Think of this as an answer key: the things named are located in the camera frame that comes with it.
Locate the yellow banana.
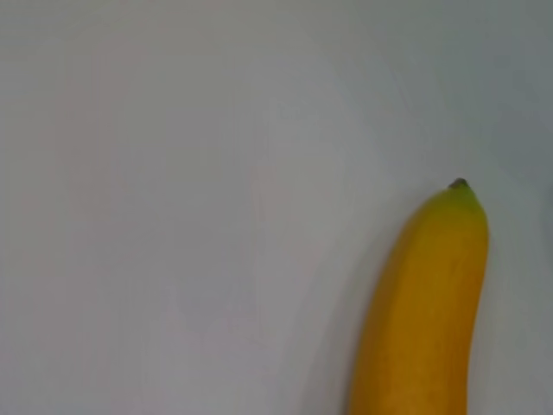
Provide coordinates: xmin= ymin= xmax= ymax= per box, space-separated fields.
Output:
xmin=346 ymin=177 xmax=491 ymax=415

